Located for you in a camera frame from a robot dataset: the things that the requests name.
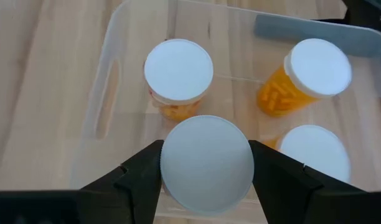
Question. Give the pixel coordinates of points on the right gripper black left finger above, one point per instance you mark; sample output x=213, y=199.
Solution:
x=131, y=193

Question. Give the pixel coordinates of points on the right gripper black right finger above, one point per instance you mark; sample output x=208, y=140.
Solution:
x=287, y=193

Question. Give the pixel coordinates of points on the clear plastic bin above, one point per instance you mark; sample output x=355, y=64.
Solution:
x=122, y=93

